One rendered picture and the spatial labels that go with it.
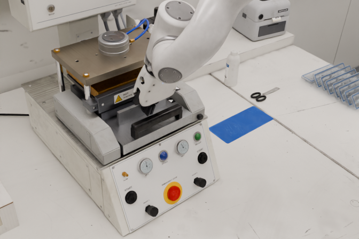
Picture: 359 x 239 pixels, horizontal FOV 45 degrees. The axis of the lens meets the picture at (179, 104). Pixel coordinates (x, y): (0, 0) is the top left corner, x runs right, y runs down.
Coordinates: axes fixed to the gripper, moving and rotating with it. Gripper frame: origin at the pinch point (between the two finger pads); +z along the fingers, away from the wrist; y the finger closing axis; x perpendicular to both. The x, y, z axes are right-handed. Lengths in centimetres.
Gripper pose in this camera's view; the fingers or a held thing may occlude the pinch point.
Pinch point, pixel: (148, 106)
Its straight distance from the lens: 109.2
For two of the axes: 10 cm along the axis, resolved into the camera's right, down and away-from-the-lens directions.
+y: 7.7, -3.4, 5.4
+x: -5.9, -7.1, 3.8
